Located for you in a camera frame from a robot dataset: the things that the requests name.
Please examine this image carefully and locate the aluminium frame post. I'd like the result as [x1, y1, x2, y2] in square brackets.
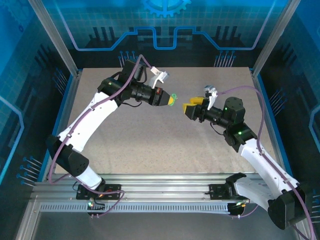
[27, 0, 83, 78]
[251, 0, 302, 77]

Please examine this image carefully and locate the aluminium table side rail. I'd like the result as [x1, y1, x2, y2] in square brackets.
[251, 69, 292, 176]
[41, 69, 83, 183]

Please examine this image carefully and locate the slotted grey cable duct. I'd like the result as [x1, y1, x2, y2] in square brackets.
[39, 201, 232, 214]

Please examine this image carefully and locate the black base connector box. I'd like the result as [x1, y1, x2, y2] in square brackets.
[86, 198, 106, 219]
[227, 201, 248, 219]

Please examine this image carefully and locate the green key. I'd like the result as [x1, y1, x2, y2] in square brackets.
[167, 93, 179, 108]

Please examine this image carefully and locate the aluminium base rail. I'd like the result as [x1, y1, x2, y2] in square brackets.
[31, 172, 301, 202]

